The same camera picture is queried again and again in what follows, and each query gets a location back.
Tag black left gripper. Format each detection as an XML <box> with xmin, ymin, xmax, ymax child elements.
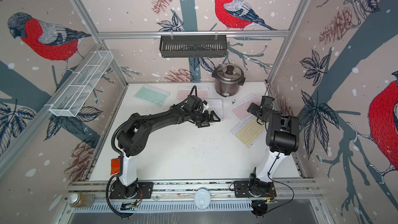
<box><xmin>190</xmin><ymin>110</ymin><xmax>221</xmax><ymax>128</ymax></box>

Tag white keyboard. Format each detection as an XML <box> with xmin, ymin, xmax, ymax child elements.
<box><xmin>205</xmin><ymin>99</ymin><xmax>224</xmax><ymax>121</ymax></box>

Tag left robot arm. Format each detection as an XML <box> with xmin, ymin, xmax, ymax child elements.
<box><xmin>111</xmin><ymin>95</ymin><xmax>221</xmax><ymax>189</ymax></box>

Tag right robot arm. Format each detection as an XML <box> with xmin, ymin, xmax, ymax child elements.
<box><xmin>247</xmin><ymin>96</ymin><xmax>300</xmax><ymax>196</ymax></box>

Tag pink keyboard right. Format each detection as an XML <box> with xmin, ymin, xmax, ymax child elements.
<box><xmin>228</xmin><ymin>94</ymin><xmax>261</xmax><ymax>122</ymax></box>

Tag pink keyboard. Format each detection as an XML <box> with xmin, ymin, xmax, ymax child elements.
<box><xmin>228</xmin><ymin>94</ymin><xmax>261</xmax><ymax>122</ymax></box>
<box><xmin>176</xmin><ymin>86</ymin><xmax>209</xmax><ymax>101</ymax></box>

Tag yellow keyboard right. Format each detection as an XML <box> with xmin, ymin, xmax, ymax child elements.
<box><xmin>230</xmin><ymin>117</ymin><xmax>266</xmax><ymax>148</ymax></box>

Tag pink keyboard back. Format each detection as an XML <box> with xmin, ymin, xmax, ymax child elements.
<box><xmin>176</xmin><ymin>86</ymin><xmax>209</xmax><ymax>101</ymax></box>

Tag steel rice cooker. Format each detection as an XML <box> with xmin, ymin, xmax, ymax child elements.
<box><xmin>212</xmin><ymin>63</ymin><xmax>246</xmax><ymax>97</ymax></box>

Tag green keyboard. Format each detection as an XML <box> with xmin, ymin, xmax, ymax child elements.
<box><xmin>134</xmin><ymin>85</ymin><xmax>171</xmax><ymax>106</ymax></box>

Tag white round cap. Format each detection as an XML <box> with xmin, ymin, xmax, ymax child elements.
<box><xmin>194</xmin><ymin>188</ymin><xmax>211</xmax><ymax>210</ymax></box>

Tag black hanging basket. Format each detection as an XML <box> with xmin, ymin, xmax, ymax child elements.
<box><xmin>159</xmin><ymin>35</ymin><xmax>227</xmax><ymax>58</ymax></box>

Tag red packet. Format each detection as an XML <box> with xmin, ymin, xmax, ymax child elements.
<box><xmin>110</xmin><ymin>158</ymin><xmax>121</xmax><ymax>175</ymax></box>

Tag glass jar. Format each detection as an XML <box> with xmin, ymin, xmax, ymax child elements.
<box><xmin>67</xmin><ymin>192</ymin><xmax>95</xmax><ymax>208</ymax></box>

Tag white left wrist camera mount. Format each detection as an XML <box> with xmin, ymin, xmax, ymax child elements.
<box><xmin>202</xmin><ymin>100</ymin><xmax>209</xmax><ymax>113</ymax></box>

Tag right black cable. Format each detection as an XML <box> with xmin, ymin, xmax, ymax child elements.
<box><xmin>264</xmin><ymin>152</ymin><xmax>295</xmax><ymax>215</ymax></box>

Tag black cable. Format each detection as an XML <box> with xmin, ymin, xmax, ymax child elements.
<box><xmin>264</xmin><ymin>152</ymin><xmax>295</xmax><ymax>215</ymax></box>
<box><xmin>105</xmin><ymin>174</ymin><xmax>137</xmax><ymax>219</ymax></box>

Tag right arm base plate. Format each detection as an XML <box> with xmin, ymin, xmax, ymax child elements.
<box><xmin>232</xmin><ymin>180</ymin><xmax>277</xmax><ymax>198</ymax></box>

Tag aluminium front rail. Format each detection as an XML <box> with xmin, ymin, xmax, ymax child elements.
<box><xmin>66</xmin><ymin>178</ymin><xmax>321</xmax><ymax>203</ymax></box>

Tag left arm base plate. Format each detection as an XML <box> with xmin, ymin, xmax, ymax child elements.
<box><xmin>108</xmin><ymin>180</ymin><xmax>154</xmax><ymax>200</ymax></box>

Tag left black cable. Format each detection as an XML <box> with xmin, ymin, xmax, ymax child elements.
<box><xmin>105</xmin><ymin>174</ymin><xmax>137</xmax><ymax>219</ymax></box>

